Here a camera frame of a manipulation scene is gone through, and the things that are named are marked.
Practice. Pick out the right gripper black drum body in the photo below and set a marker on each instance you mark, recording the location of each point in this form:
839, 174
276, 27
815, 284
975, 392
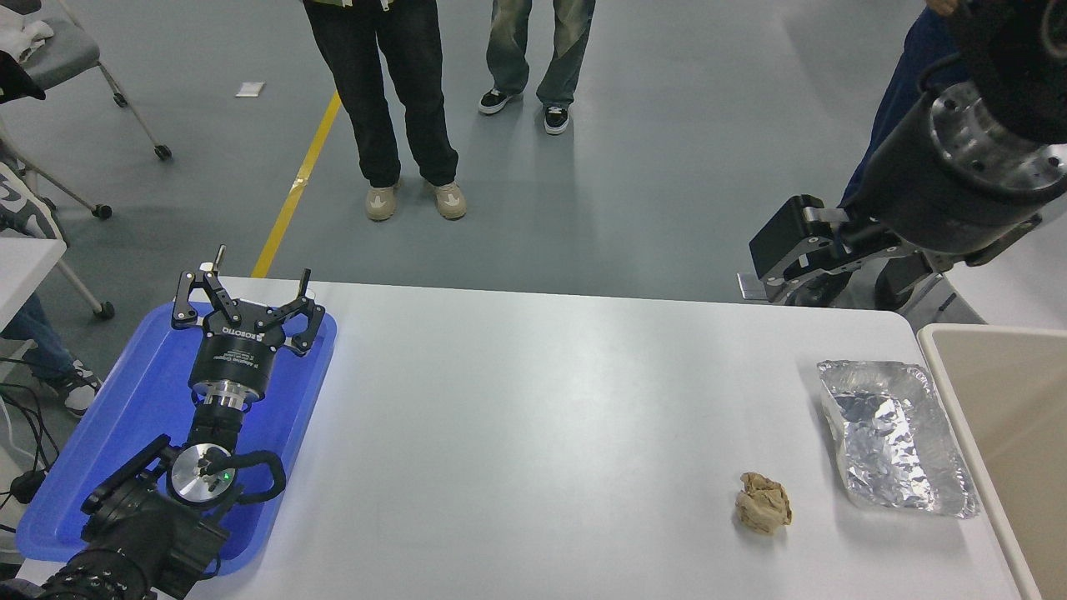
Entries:
917, 192

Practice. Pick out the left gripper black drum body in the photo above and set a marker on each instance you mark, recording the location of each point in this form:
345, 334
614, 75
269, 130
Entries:
233, 358

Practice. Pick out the silver foil tray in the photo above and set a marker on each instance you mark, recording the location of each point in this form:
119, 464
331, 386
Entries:
896, 437

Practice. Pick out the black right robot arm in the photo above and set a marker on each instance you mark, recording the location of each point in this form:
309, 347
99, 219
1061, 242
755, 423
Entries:
1017, 67

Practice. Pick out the grey metal floor plate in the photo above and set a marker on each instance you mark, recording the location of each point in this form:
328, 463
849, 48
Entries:
750, 287

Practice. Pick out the person's hand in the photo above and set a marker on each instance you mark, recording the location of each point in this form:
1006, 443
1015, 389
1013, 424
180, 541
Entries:
942, 6

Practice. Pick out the blue plastic tray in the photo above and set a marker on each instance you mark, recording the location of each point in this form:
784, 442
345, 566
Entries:
133, 408

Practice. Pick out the white side table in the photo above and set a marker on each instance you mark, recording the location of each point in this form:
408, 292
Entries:
21, 271

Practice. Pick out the black power adapter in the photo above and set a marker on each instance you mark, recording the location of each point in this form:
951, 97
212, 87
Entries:
27, 486

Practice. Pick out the crumpled tan paper ball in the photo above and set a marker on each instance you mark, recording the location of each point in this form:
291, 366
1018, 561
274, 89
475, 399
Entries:
763, 504

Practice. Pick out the grey wheeled chair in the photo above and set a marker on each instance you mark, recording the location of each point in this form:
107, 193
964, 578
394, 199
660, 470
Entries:
62, 54

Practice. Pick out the white cloth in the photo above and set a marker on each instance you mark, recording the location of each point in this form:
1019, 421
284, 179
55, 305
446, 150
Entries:
25, 37

